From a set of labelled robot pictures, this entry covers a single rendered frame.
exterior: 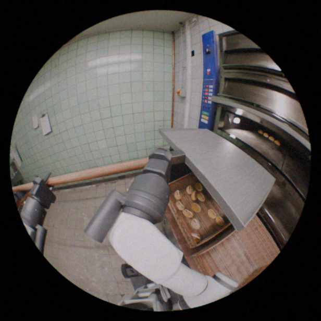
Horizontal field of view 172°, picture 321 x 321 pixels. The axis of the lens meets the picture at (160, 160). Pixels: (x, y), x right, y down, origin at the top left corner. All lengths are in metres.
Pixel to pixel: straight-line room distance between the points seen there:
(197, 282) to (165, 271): 0.11
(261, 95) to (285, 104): 0.17
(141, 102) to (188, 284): 1.56
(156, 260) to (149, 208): 0.08
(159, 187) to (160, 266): 0.13
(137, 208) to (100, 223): 0.06
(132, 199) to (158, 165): 0.09
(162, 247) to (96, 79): 1.58
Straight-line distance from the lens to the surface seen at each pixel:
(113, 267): 1.53
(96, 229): 0.17
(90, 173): 0.32
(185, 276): 0.23
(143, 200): 0.16
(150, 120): 1.53
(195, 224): 0.83
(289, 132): 0.55
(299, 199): 0.79
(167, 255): 0.16
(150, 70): 1.55
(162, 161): 0.23
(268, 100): 0.73
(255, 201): 0.34
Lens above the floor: 1.40
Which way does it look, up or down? 37 degrees down
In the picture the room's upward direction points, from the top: straight up
